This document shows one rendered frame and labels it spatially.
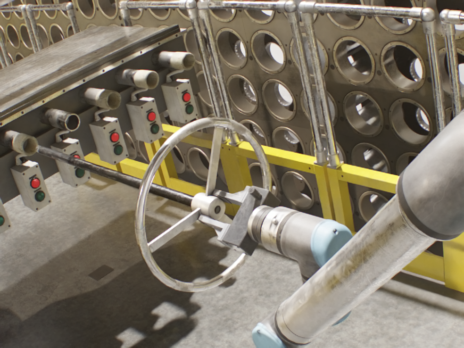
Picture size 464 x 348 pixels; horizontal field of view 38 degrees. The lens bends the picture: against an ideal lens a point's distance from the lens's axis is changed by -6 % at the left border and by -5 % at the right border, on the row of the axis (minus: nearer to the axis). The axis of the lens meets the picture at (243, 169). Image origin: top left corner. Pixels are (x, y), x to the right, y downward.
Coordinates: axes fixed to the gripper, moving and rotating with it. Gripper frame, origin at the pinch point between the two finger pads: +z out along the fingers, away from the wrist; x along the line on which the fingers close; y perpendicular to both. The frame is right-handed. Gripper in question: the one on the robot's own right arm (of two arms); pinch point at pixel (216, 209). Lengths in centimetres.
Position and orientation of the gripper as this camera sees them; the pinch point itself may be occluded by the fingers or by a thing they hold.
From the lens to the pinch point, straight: 151.8
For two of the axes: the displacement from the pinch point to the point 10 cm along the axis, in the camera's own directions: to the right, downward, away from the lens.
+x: -4.7, 8.4, -2.5
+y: -5.4, -5.0, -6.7
